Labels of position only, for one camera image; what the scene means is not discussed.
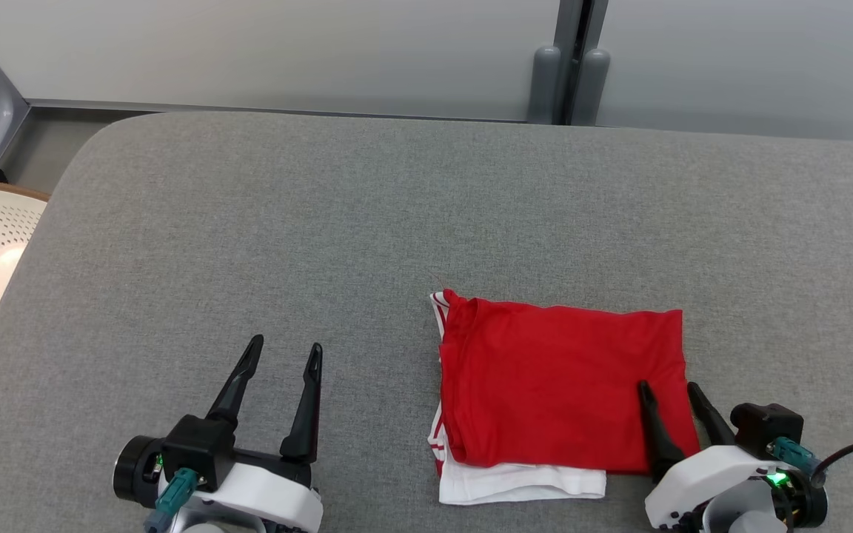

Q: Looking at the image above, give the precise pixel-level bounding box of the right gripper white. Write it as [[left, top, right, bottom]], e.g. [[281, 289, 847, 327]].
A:
[[638, 381, 790, 532]]

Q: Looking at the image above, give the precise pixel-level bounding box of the grey wall base rail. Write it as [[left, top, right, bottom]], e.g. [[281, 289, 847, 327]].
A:
[[27, 100, 531, 123]]

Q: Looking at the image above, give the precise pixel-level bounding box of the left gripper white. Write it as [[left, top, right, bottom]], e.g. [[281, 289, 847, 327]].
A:
[[156, 335, 324, 533]]

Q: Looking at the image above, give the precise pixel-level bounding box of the red jersey with striped trim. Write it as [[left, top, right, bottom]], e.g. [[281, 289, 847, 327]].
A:
[[426, 289, 701, 506]]

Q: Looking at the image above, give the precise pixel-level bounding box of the grey partition post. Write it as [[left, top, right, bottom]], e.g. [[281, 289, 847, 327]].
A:
[[552, 0, 609, 125]]

